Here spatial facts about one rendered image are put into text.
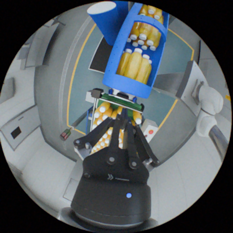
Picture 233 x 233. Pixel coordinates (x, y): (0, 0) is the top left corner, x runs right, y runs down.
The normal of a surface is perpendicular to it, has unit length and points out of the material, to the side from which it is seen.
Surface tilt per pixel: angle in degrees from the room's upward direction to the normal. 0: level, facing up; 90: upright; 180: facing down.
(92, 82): 0
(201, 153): 90
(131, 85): 6
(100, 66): 0
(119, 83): 14
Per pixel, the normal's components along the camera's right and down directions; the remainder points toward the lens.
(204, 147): -0.92, -0.38
